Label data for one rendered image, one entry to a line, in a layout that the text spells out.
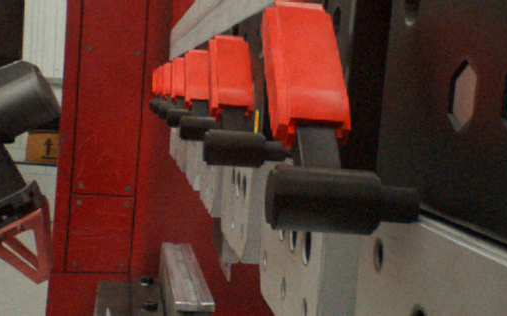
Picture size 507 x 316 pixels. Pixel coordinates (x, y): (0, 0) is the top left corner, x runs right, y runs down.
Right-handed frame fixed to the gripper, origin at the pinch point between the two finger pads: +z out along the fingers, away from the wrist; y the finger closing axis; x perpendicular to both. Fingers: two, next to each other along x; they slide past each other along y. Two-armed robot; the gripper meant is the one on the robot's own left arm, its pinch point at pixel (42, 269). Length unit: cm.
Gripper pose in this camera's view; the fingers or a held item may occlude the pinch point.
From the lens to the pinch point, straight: 102.3
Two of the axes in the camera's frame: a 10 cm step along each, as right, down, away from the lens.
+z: 4.4, 8.9, 1.4
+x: -8.9, 4.6, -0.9
